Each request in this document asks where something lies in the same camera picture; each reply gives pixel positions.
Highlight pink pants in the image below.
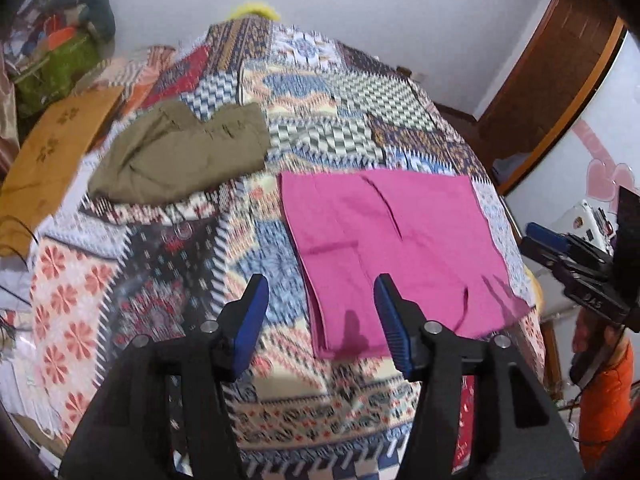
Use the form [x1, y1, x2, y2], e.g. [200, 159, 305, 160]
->
[278, 168, 533, 361]

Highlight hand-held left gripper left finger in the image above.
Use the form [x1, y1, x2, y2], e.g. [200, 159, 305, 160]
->
[59, 273, 271, 480]

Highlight brown wooden door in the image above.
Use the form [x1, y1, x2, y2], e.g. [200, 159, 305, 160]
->
[475, 0, 628, 196]

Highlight green storage box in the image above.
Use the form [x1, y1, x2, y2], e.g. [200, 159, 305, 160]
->
[12, 35, 103, 116]

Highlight white wardrobe door pink decor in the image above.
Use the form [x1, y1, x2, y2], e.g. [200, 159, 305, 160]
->
[500, 30, 640, 241]

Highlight thin black floor cable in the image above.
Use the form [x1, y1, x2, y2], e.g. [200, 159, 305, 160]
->
[0, 215, 38, 311]

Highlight pile of paper clutter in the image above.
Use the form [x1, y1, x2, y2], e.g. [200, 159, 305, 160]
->
[0, 0, 76, 61]

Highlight orange padded cloth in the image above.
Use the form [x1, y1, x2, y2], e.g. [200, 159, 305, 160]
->
[570, 305, 636, 468]

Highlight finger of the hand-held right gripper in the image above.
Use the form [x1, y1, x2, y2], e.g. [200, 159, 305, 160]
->
[521, 236, 609, 287]
[526, 221, 607, 264]

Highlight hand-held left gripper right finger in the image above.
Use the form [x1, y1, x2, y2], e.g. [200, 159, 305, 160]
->
[372, 273, 586, 480]

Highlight yellow wooden lap table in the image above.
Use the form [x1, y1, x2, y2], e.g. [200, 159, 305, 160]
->
[0, 85, 126, 258]

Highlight olive green pants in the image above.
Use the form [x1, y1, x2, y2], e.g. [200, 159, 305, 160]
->
[87, 101, 272, 206]

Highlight patchwork printed bedspread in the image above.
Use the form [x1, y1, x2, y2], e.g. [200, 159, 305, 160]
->
[12, 15, 548, 480]

